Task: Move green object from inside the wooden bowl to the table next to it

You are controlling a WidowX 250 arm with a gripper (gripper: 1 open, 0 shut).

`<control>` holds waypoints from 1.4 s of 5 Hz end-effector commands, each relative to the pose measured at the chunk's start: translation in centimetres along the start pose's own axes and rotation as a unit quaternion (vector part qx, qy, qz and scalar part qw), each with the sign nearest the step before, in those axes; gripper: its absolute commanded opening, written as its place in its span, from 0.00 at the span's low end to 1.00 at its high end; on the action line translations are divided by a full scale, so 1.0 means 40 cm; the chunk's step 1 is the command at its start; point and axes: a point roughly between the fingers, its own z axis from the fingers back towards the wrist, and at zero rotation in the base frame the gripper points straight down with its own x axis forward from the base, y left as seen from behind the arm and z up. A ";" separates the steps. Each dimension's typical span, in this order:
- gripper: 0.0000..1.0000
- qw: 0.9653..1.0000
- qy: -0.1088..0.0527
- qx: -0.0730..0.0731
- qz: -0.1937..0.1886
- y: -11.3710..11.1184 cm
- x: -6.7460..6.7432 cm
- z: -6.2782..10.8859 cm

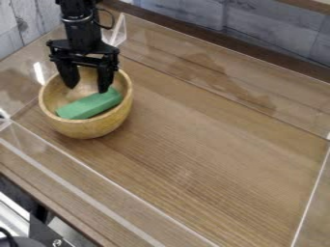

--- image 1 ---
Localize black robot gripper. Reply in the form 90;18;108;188
46;15;120;94

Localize green rectangular block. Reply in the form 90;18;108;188
54;88;122;120

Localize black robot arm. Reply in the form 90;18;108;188
46;0;120;94

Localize clear acrylic enclosure wall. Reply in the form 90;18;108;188
0;17;330;247

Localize black metal bracket with bolt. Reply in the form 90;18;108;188
27;215;65;247

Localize black cable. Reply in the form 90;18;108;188
0;226;18;247

